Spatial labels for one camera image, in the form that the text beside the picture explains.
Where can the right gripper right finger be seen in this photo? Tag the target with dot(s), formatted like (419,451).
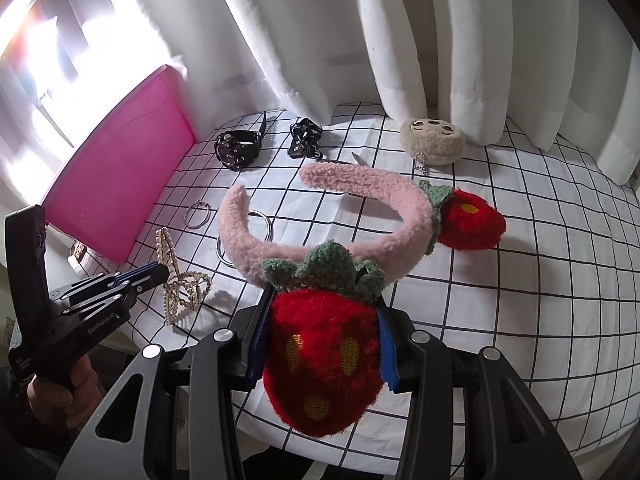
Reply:
(399,359)

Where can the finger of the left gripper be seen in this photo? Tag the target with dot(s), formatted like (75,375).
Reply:
(142,279)

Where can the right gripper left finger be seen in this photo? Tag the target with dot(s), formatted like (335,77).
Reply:
(254,337)

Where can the pink strawberry plush headband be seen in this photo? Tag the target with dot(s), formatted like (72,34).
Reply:
(322,368)

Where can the silver hoop bangle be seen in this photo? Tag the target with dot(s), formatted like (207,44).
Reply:
(198,215)

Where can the silver ring bangle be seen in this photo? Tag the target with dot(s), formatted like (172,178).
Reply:
(267,238)

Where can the beige plush round pouch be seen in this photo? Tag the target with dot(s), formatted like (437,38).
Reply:
(431,143)

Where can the left hand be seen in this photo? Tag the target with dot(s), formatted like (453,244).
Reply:
(52,403)

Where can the pink plastic bin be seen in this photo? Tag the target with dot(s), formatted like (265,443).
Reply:
(108,188)

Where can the white black grid cloth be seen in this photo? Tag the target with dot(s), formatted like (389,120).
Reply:
(558,297)

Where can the silver hair pin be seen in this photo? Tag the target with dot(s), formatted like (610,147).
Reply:
(354,159)

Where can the white curtain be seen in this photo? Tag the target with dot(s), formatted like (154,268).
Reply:
(558,68)

